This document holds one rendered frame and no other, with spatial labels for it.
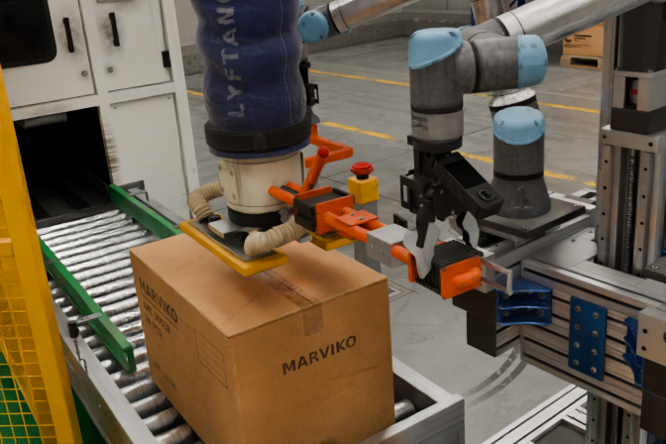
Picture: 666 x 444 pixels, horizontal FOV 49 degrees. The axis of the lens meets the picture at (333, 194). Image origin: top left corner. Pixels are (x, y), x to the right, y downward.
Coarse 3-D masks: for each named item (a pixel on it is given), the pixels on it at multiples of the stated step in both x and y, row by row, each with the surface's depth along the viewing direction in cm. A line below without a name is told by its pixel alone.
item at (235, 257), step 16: (192, 224) 167; (208, 240) 159; (224, 240) 157; (240, 240) 152; (224, 256) 151; (240, 256) 148; (256, 256) 148; (272, 256) 149; (240, 272) 145; (256, 272) 145
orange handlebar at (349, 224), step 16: (320, 144) 186; (336, 144) 181; (304, 160) 170; (336, 160) 174; (272, 192) 152; (288, 192) 148; (336, 224) 132; (352, 224) 128; (368, 224) 131; (384, 224) 128; (352, 240) 129; (400, 256) 117; (480, 272) 109
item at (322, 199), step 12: (312, 192) 142; (324, 192) 144; (336, 192) 144; (348, 192) 141; (300, 204) 138; (312, 204) 138; (324, 204) 135; (336, 204) 137; (348, 204) 138; (300, 216) 140; (312, 216) 137; (312, 228) 136; (324, 228) 137
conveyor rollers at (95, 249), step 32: (64, 224) 336; (96, 224) 334; (128, 224) 333; (64, 256) 302; (96, 256) 300; (128, 256) 298; (96, 288) 266; (128, 288) 264; (128, 320) 245; (96, 352) 223; (128, 384) 211; (160, 416) 189
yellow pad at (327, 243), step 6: (312, 234) 158; (318, 234) 158; (324, 234) 156; (330, 234) 156; (336, 234) 157; (312, 240) 158; (318, 240) 156; (324, 240) 155; (330, 240) 154; (336, 240) 155; (342, 240) 155; (348, 240) 156; (354, 240) 157; (318, 246) 156; (324, 246) 154; (330, 246) 154; (336, 246) 155; (342, 246) 156
